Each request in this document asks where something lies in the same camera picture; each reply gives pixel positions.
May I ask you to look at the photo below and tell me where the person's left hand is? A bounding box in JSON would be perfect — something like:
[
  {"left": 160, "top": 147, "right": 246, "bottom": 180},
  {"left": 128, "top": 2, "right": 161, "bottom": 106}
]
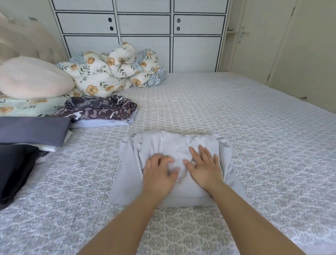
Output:
[{"left": 141, "top": 153, "right": 180, "bottom": 201}]

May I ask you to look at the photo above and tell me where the person's right hand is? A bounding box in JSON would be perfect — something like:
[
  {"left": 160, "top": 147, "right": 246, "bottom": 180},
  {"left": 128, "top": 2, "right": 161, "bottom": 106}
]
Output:
[{"left": 183, "top": 145, "right": 225, "bottom": 193}]

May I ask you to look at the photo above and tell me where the bed with grey patterned sheet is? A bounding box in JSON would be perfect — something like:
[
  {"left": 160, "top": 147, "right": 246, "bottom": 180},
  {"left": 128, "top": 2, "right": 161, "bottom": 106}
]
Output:
[{"left": 0, "top": 71, "right": 336, "bottom": 255}]

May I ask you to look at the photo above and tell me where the light lavender sunscreen jacket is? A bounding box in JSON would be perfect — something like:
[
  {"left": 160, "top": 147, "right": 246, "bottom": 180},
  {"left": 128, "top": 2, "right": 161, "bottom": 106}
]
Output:
[{"left": 69, "top": 108, "right": 140, "bottom": 130}]

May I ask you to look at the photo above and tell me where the dark purple patterned garment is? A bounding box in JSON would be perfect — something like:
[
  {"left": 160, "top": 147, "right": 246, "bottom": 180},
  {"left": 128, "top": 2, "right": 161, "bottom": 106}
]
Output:
[{"left": 53, "top": 95, "right": 139, "bottom": 122}]

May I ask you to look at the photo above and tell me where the white printed t-shirt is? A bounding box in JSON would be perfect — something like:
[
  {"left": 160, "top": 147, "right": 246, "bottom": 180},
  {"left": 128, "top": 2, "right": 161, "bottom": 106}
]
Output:
[{"left": 21, "top": 129, "right": 74, "bottom": 165}]

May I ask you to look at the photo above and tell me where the grey printed t-shirt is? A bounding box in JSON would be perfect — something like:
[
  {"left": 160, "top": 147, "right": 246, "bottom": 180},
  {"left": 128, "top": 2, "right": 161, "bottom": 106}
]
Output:
[{"left": 0, "top": 116, "right": 72, "bottom": 148}]

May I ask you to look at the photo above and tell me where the person's left forearm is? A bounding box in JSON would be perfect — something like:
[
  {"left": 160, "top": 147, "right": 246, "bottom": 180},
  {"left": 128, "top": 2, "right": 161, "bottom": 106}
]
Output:
[{"left": 76, "top": 192, "right": 169, "bottom": 255}]

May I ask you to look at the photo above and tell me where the person's right forearm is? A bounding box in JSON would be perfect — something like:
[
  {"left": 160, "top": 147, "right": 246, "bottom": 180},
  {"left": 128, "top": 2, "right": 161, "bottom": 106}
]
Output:
[{"left": 207, "top": 181, "right": 308, "bottom": 255}]

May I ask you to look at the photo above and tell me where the floral bunched quilt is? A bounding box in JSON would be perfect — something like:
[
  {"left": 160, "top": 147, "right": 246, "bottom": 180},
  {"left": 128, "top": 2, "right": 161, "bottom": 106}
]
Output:
[{"left": 68, "top": 48, "right": 168, "bottom": 88}]

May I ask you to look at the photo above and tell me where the floral pillow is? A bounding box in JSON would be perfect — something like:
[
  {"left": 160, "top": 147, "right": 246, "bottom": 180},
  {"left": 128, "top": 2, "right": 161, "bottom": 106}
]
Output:
[{"left": 0, "top": 92, "right": 80, "bottom": 118}]

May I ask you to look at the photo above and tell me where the white door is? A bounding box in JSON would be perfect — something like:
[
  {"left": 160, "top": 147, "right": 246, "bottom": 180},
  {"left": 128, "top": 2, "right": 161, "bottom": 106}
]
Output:
[{"left": 221, "top": 0, "right": 336, "bottom": 114}]

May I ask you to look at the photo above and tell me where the white wardrobe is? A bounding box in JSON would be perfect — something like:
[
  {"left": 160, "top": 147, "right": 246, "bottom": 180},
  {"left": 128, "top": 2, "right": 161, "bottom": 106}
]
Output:
[{"left": 48, "top": 0, "right": 233, "bottom": 74}]

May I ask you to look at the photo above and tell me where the pink plush pillow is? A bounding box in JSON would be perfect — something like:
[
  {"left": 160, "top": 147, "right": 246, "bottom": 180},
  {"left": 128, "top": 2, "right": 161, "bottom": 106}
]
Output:
[{"left": 0, "top": 56, "right": 76, "bottom": 101}]

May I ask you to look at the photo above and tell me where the beige tufted headboard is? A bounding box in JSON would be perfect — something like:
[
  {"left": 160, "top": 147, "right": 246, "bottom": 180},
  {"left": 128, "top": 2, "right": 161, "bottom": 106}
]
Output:
[{"left": 0, "top": 11, "right": 70, "bottom": 66}]

